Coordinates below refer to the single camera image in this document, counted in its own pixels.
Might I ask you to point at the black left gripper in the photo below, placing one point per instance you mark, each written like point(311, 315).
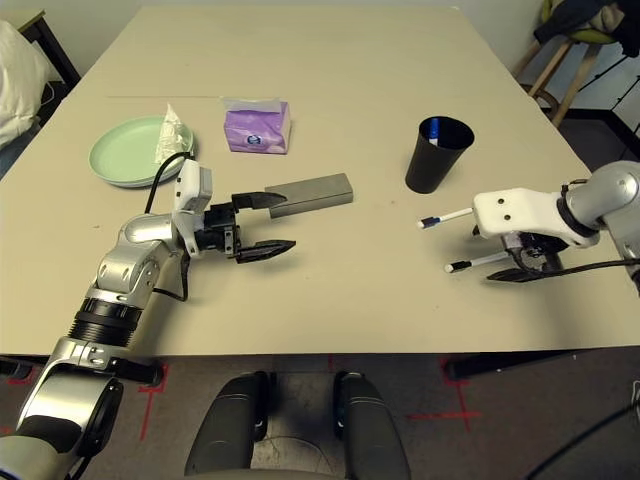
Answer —
point(220, 232)

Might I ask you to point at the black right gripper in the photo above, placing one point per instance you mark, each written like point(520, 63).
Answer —
point(535, 252)

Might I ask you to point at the white marker black cap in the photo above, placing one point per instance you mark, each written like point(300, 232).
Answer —
point(475, 261)

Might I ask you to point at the grey glasses case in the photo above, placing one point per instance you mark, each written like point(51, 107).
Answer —
point(315, 192)

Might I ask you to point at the white marker blue band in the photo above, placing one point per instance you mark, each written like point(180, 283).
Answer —
point(445, 218)

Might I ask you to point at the white tissue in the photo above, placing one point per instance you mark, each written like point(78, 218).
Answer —
point(170, 135)

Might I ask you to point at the green plastic plate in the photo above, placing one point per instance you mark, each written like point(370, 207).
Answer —
point(130, 147)

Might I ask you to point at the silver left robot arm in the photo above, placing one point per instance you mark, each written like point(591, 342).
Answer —
point(125, 260)

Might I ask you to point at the purple tissue pack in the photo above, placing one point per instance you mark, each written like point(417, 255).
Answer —
point(255, 132)

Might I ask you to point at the black plastic cup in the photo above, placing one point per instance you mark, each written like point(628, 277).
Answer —
point(430, 165)

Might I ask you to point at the blue marker pen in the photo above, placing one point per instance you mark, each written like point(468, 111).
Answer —
point(434, 130)

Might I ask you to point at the wooden stool yellow seat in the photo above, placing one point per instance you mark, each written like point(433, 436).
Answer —
point(565, 70)

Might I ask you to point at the black tripod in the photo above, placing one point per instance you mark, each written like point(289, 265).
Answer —
point(620, 95)

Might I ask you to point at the grey robot left leg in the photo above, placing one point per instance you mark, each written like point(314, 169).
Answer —
point(230, 425)

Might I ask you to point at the grey robot leg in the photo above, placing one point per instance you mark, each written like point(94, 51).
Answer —
point(375, 430)
point(230, 425)

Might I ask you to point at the grey robot right leg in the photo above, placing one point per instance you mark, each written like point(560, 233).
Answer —
point(375, 430)

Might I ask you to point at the dark clothes pile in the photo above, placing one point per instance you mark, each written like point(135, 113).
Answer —
point(580, 20)

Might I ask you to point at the person in white jacket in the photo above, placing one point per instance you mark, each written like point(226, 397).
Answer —
point(15, 100)

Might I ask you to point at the grey robot torso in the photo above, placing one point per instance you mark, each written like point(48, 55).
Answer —
point(20, 462)

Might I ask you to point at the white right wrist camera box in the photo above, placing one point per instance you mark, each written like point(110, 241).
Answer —
point(520, 212)

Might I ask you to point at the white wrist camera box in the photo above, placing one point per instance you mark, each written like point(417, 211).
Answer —
point(192, 190)
point(520, 212)

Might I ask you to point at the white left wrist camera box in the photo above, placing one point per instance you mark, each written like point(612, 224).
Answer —
point(192, 190)

